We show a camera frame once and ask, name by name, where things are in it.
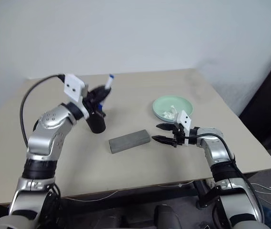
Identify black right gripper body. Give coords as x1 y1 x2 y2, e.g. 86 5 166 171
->
171 122 188 149

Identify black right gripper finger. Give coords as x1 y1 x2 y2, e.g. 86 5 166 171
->
151 135 178 147
156 123 175 131

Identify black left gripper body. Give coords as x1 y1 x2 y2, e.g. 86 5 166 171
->
82 88 106 117

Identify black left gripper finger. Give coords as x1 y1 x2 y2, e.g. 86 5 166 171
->
98 87 112 102
90 83 106 94

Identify white tissue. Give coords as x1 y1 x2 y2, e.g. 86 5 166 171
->
161 104 180 120

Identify mint green plate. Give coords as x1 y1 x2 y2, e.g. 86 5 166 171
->
152 95 194 121

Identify grey translucent glasses case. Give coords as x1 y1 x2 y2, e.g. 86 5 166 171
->
108 129 152 155

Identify light blue plate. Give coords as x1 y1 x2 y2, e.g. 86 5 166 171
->
152 112 174 123

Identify black plastic cup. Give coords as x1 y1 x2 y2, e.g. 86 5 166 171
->
85 111 107 134

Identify dark grey rounded shape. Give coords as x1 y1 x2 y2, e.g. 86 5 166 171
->
154 204 184 229

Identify large black bag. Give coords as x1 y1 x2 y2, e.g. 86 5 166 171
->
239 58 271 150

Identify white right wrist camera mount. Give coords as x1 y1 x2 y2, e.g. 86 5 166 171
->
174 110 192 146

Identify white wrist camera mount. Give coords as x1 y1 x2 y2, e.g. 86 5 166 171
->
63 73 90 120
174 110 192 146

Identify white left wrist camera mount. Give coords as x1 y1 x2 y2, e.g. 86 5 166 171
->
63 73 90 120

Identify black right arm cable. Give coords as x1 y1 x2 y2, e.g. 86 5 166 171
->
184 133 266 226

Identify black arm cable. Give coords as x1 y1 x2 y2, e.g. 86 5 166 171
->
184 133 266 226
20 74 66 147

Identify thin white cable under table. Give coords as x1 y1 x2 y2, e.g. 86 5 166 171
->
63 180 212 199

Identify black metal table frame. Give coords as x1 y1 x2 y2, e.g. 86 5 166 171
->
54 173 257 214

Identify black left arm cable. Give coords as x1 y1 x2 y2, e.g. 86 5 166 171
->
20 74 66 147

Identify white floor cable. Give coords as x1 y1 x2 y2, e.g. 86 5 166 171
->
251 183 271 197

